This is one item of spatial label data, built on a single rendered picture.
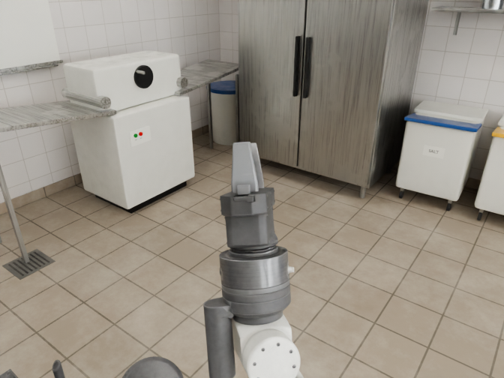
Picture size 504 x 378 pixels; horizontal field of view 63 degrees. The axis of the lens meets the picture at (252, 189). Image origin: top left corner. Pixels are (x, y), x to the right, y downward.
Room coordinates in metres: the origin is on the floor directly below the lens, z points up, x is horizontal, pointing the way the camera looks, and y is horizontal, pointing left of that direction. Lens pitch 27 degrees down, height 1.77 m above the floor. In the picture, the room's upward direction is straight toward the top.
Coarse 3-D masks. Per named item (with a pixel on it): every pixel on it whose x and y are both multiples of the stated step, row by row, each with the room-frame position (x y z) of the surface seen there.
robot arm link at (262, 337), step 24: (288, 288) 0.40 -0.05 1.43; (216, 312) 0.38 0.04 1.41; (240, 312) 0.37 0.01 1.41; (264, 312) 0.37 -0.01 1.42; (216, 336) 0.37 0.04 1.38; (240, 336) 0.36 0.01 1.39; (264, 336) 0.35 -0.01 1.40; (288, 336) 0.37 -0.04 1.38; (216, 360) 0.36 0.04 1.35; (240, 360) 0.36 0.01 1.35; (264, 360) 0.33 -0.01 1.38; (288, 360) 0.34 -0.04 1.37
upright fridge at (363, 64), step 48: (240, 0) 3.96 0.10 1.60; (288, 0) 3.67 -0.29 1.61; (336, 0) 3.41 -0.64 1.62; (384, 0) 3.19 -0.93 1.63; (240, 48) 3.96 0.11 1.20; (288, 48) 3.66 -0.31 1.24; (336, 48) 3.39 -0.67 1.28; (384, 48) 3.16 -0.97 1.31; (240, 96) 3.97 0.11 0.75; (288, 96) 3.64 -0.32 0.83; (336, 96) 3.37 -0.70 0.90; (384, 96) 3.22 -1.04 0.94; (288, 144) 3.63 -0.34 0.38; (336, 144) 3.34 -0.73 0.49; (384, 144) 3.37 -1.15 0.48
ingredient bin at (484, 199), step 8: (496, 128) 3.03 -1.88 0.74; (496, 136) 2.85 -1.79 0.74; (496, 144) 2.86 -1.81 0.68; (496, 152) 2.85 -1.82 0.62; (488, 160) 2.88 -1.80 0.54; (496, 160) 2.84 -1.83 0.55; (488, 168) 2.86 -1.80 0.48; (496, 168) 2.83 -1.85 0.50; (488, 176) 2.85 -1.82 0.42; (496, 176) 2.82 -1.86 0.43; (480, 184) 2.89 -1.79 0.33; (488, 184) 2.84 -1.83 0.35; (496, 184) 2.81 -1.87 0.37; (480, 192) 2.87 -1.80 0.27; (488, 192) 2.84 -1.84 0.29; (496, 192) 2.81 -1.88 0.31; (480, 200) 2.86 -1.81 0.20; (488, 200) 2.83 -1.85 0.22; (496, 200) 2.80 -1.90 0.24; (480, 208) 2.86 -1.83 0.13; (488, 208) 2.82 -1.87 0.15; (496, 208) 2.79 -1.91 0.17; (480, 216) 2.87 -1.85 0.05
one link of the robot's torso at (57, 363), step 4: (56, 360) 0.42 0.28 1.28; (52, 364) 0.41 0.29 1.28; (56, 364) 0.41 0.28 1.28; (60, 364) 0.41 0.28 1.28; (52, 368) 0.41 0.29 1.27; (56, 368) 0.41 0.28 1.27; (60, 368) 0.41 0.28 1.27; (4, 372) 0.43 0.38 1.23; (8, 372) 0.43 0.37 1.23; (12, 372) 0.43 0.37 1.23; (56, 372) 0.41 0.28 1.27; (60, 372) 0.41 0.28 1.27; (0, 376) 0.43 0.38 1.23; (4, 376) 0.43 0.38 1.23; (8, 376) 0.43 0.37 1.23; (12, 376) 0.43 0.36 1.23; (16, 376) 0.43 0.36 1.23; (56, 376) 0.40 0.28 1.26; (60, 376) 0.41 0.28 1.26; (64, 376) 0.41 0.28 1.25
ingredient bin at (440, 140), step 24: (408, 120) 3.22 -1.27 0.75; (432, 120) 3.16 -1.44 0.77; (456, 120) 3.24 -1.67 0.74; (480, 120) 3.19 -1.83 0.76; (408, 144) 3.23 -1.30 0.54; (432, 144) 3.12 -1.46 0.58; (456, 144) 3.03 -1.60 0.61; (408, 168) 3.21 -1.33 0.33; (432, 168) 3.10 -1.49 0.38; (456, 168) 3.00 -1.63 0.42; (432, 192) 3.08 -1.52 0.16; (456, 192) 2.98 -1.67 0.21
